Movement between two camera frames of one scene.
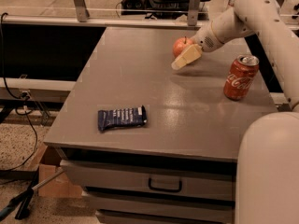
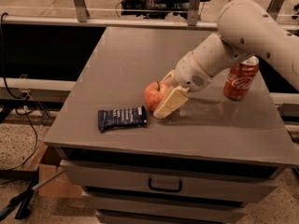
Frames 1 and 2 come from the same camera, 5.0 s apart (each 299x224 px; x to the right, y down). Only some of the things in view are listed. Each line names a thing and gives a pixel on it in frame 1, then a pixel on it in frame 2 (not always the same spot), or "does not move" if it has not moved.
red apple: [179, 45] -> [153, 93]
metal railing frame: [196, 18] does not move
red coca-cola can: [240, 77] does not move
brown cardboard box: [61, 186] does not move
